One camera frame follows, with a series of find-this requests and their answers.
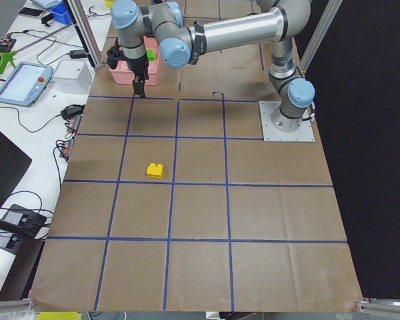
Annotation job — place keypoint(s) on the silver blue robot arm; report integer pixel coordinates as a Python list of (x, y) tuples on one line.
[(278, 23)]

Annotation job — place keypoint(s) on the teach pendant tablet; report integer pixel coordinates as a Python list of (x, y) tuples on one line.
[(26, 83)]

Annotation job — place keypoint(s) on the black smartphone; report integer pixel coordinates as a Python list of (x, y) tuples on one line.
[(31, 12)]

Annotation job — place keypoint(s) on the blue plastic bin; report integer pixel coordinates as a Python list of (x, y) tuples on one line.
[(60, 14)]

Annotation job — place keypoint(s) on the green handled reacher grabber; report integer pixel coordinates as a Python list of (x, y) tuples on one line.
[(8, 58)]

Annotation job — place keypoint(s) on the white cube device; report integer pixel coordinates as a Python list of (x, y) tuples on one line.
[(72, 76)]

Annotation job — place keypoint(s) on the black power adapter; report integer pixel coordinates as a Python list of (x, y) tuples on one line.
[(77, 54)]

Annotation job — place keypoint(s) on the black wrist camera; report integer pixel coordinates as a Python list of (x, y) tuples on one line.
[(113, 57)]

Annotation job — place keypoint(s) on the aluminium frame post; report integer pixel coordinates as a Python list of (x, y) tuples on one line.
[(84, 31)]

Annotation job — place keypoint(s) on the yellow block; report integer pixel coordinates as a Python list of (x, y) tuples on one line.
[(155, 170)]

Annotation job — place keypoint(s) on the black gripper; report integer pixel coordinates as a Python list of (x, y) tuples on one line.
[(136, 65)]

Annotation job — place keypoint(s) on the green block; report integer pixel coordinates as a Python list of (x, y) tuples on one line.
[(150, 55)]

